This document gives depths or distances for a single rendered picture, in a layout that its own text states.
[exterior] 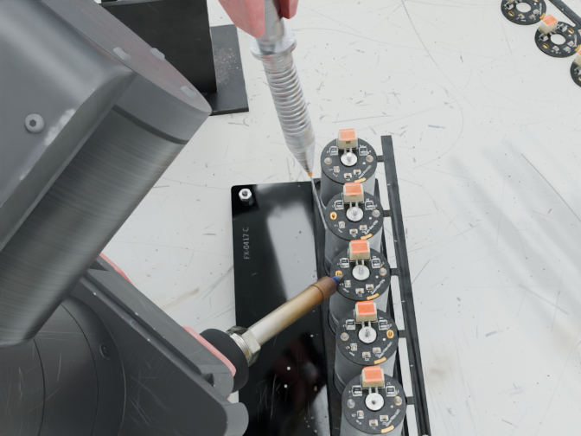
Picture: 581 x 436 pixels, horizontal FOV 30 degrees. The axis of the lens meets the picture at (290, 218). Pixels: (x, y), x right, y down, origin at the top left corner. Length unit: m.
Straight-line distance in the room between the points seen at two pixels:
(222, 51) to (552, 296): 0.22
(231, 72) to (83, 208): 0.39
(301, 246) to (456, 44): 0.16
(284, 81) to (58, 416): 0.16
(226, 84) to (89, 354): 0.32
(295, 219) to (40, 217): 0.33
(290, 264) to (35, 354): 0.26
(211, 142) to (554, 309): 0.19
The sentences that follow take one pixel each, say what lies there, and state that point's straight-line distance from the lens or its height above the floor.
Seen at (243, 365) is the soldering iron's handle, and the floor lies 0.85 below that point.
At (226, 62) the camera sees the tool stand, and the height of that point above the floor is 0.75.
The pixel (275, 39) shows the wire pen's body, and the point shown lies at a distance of 0.36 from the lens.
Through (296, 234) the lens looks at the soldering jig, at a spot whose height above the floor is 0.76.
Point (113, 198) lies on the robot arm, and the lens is 0.20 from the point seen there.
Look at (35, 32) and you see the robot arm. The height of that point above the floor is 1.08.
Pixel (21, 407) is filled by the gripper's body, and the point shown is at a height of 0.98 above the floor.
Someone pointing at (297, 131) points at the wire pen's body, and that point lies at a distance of 0.39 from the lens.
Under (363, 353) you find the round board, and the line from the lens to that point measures 0.43.
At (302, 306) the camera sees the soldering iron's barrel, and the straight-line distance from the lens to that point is 0.42.
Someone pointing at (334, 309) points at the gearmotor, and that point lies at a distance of 0.46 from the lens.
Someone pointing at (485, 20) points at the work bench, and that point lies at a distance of 0.61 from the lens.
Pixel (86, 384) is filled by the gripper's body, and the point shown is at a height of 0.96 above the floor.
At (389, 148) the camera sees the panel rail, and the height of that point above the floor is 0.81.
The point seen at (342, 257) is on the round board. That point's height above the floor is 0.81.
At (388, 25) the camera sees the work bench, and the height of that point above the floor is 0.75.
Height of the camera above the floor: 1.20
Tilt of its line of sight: 59 degrees down
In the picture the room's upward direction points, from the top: 2 degrees counter-clockwise
